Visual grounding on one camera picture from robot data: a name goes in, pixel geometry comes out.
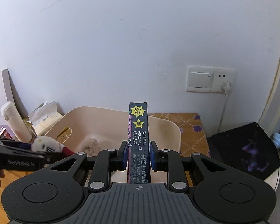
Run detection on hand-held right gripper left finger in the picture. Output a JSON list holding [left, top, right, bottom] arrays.
[[44, 141, 129, 190]]

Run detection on grey board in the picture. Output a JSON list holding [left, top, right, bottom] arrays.
[[0, 69, 29, 133]]

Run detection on black pad with purple print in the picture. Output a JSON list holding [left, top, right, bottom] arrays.
[[206, 122, 280, 181]]

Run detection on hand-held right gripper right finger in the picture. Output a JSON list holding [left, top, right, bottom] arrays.
[[151, 141, 234, 190]]

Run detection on wooden desktop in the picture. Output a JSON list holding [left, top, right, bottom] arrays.
[[0, 155, 211, 206]]

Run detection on white box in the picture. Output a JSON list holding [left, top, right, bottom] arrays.
[[263, 164, 280, 190]]

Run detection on dark printed cardboard box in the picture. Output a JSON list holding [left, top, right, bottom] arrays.
[[127, 102, 151, 184]]

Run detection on white paper packet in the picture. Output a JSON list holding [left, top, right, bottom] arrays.
[[28, 101, 64, 136]]

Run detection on beige plastic tub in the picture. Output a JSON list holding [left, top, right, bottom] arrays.
[[41, 106, 181, 184]]

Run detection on white thermos bottle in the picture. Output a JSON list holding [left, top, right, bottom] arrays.
[[0, 101, 33, 143]]

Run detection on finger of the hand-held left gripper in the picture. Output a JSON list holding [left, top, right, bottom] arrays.
[[38, 152, 64, 165], [14, 141, 35, 150]]

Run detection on fluffy pale plush toy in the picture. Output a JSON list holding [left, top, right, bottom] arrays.
[[80, 137, 102, 157]]

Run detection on white power cable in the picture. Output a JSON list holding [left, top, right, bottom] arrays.
[[218, 92, 229, 134]]

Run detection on yellow packet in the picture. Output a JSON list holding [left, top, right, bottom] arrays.
[[58, 127, 73, 143]]

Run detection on white wall socket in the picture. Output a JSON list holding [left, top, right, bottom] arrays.
[[211, 68, 236, 93]]

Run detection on white plug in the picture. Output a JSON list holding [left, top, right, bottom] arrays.
[[220, 81, 233, 94]]

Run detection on white wall switch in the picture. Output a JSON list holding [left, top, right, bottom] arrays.
[[186, 66, 214, 93]]

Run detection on white plush toy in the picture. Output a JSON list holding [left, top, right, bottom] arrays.
[[32, 136, 75, 157]]

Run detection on red carton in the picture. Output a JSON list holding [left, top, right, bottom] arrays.
[[0, 125, 16, 141]]

